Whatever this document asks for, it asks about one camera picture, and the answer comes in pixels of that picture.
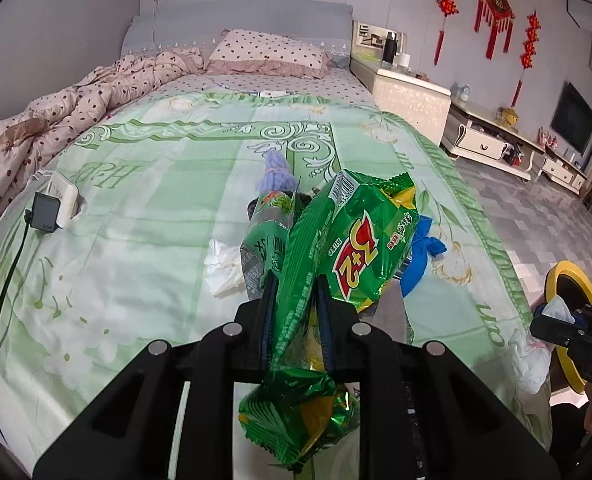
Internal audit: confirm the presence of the pink dotted quilt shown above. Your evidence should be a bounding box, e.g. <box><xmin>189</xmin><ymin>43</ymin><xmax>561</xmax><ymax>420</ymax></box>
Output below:
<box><xmin>0</xmin><ymin>47</ymin><xmax>207</xmax><ymax>246</ymax></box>

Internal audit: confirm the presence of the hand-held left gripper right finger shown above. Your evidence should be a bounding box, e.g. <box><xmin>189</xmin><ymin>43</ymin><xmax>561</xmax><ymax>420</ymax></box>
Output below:
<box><xmin>316</xmin><ymin>275</ymin><xmax>560</xmax><ymax>480</ymax></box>

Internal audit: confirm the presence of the green snack packet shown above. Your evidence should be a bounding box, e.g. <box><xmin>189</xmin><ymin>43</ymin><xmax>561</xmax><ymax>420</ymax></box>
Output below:
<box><xmin>238</xmin><ymin>170</ymin><xmax>419</xmax><ymax>473</ymax></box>

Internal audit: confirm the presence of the blue cloth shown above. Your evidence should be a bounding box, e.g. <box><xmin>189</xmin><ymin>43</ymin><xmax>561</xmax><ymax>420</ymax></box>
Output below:
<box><xmin>401</xmin><ymin>215</ymin><xmax>448</xmax><ymax>297</ymax></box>

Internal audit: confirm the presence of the red diamond tassel decoration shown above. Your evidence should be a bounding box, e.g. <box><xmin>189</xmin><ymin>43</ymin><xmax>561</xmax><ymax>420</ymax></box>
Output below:
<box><xmin>477</xmin><ymin>0</ymin><xmax>516</xmax><ymax>61</ymax></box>

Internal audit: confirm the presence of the white nightstand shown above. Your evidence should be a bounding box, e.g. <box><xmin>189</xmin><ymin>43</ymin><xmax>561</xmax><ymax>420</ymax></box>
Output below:
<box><xmin>350</xmin><ymin>52</ymin><xmax>452</xmax><ymax>146</ymax></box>

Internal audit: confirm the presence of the small black device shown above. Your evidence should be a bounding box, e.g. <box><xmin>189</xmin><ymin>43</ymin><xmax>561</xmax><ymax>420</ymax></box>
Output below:
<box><xmin>24</xmin><ymin>192</ymin><xmax>61</xmax><ymax>233</ymax></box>

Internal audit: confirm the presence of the pink dotted pillow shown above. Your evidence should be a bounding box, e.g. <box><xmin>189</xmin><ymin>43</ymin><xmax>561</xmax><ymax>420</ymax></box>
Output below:
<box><xmin>207</xmin><ymin>29</ymin><xmax>331</xmax><ymax>79</ymax></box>

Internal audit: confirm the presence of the red black clutter under table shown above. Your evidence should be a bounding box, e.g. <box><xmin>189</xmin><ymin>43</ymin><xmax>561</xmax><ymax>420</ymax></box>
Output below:
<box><xmin>503</xmin><ymin>142</ymin><xmax>527</xmax><ymax>166</ymax></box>

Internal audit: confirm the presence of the black cable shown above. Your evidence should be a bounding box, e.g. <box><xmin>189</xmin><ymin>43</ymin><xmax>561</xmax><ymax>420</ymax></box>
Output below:
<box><xmin>0</xmin><ymin>220</ymin><xmax>31</xmax><ymax>441</ymax></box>

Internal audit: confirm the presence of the white TV cabinet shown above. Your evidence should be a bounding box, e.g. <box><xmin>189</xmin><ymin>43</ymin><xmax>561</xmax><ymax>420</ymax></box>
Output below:
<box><xmin>441</xmin><ymin>97</ymin><xmax>547</xmax><ymax>181</ymax></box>
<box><xmin>538</xmin><ymin>142</ymin><xmax>589</xmax><ymax>193</ymax></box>

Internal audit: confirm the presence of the white tissue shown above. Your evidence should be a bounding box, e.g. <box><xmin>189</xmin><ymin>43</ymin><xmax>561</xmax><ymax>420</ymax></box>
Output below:
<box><xmin>508</xmin><ymin>327</ymin><xmax>552</xmax><ymax>395</ymax></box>
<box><xmin>204</xmin><ymin>239</ymin><xmax>249</xmax><ymax>298</ymax></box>
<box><xmin>543</xmin><ymin>295</ymin><xmax>577</xmax><ymax>323</ymax></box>

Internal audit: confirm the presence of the grey bed headboard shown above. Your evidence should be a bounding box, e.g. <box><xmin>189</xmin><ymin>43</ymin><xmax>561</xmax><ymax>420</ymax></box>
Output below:
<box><xmin>120</xmin><ymin>0</ymin><xmax>354</xmax><ymax>68</ymax></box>

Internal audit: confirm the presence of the white power adapter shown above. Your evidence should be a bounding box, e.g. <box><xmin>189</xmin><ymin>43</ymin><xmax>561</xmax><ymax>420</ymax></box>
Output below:
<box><xmin>44</xmin><ymin>171</ymin><xmax>85</xmax><ymax>228</ymax></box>

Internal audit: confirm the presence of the green label plastic bottle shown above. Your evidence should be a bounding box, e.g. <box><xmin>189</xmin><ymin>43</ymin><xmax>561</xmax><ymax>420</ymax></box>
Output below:
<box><xmin>240</xmin><ymin>191</ymin><xmax>299</xmax><ymax>303</ymax></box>

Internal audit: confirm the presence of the green floral blanket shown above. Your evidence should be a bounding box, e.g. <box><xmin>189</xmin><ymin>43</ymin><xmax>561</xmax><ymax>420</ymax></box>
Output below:
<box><xmin>0</xmin><ymin>87</ymin><xmax>552</xmax><ymax>480</ymax></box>

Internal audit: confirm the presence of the black flat television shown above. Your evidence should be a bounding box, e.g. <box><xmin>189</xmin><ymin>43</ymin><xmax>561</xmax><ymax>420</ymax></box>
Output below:
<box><xmin>551</xmin><ymin>81</ymin><xmax>592</xmax><ymax>157</ymax></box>

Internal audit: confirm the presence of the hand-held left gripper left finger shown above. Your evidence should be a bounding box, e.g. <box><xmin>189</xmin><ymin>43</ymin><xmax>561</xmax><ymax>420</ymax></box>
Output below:
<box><xmin>32</xmin><ymin>272</ymin><xmax>281</xmax><ymax>480</ymax></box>

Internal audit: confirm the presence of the purple knitted pouch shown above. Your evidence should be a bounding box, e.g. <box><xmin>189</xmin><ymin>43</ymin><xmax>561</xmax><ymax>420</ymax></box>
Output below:
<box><xmin>254</xmin><ymin>151</ymin><xmax>299</xmax><ymax>196</ymax></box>

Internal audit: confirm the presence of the yellow trash bin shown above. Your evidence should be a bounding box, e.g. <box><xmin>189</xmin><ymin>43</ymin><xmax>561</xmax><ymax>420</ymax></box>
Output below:
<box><xmin>542</xmin><ymin>261</ymin><xmax>592</xmax><ymax>395</ymax></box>

